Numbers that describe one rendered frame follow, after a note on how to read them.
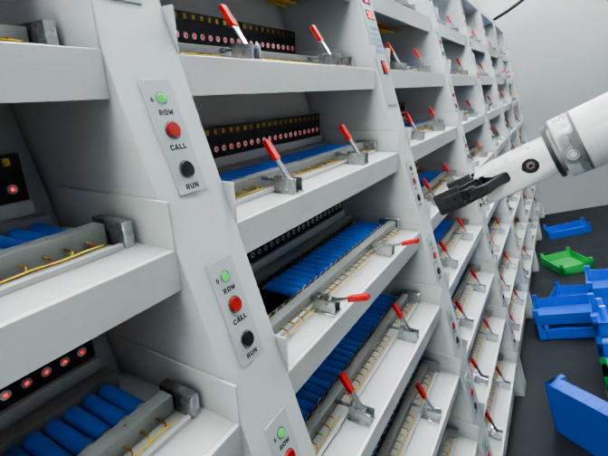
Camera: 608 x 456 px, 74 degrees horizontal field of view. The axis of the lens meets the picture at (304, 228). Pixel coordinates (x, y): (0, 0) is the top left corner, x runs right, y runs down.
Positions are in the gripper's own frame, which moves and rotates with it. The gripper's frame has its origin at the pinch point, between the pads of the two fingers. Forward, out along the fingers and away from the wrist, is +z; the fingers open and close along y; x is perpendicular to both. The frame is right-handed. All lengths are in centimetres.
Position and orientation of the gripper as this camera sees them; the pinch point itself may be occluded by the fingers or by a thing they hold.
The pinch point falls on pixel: (450, 196)
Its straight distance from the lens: 69.0
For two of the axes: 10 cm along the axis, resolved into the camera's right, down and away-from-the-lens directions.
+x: -4.6, -8.9, -0.3
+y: 5.1, -2.9, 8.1
